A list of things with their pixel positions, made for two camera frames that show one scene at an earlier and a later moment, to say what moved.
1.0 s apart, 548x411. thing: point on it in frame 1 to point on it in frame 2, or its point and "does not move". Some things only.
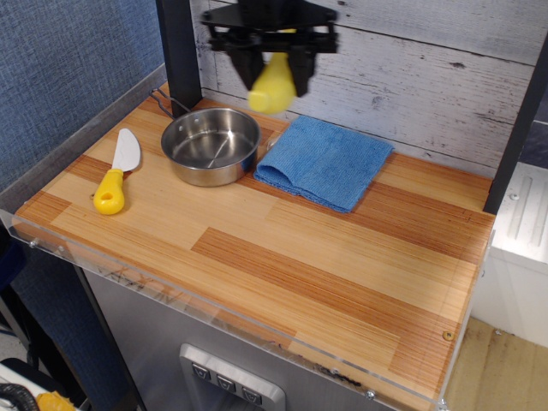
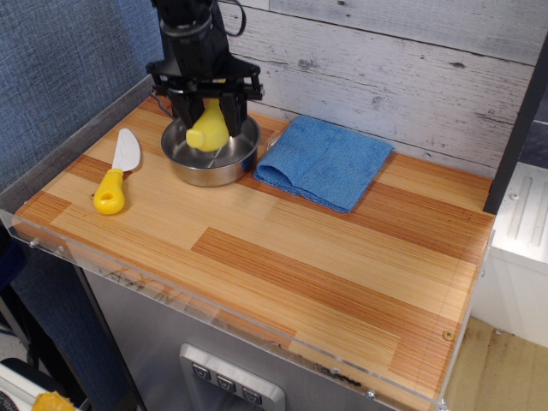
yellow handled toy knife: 109,199 does not move
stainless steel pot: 210,146 does not move
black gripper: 247,28 to 199,65
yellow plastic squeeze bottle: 275,90 to 209,133
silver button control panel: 213,383 does not move
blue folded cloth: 329,163 does not move
